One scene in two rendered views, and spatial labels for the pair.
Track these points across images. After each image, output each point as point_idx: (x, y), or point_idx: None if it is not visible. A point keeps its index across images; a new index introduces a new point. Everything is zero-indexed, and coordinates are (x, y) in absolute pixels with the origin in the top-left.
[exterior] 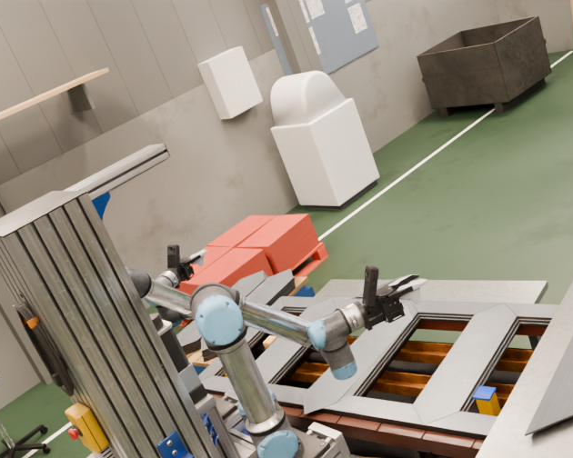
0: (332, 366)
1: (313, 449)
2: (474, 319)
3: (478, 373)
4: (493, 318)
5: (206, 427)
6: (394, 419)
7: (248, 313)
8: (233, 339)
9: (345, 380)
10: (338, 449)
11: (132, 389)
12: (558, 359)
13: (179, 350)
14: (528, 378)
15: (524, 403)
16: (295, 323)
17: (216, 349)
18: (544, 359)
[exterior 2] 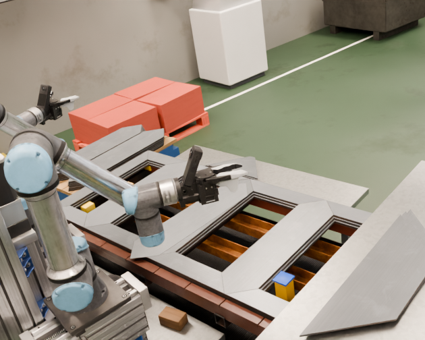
0: (139, 233)
1: (115, 299)
2: (297, 208)
3: (285, 258)
4: (313, 211)
5: (21, 259)
6: (202, 282)
7: (70, 166)
8: (38, 190)
9: (173, 236)
10: (141, 301)
11: None
12: (353, 268)
13: (8, 184)
14: (321, 279)
15: (309, 303)
16: (115, 185)
17: (21, 195)
18: (340, 264)
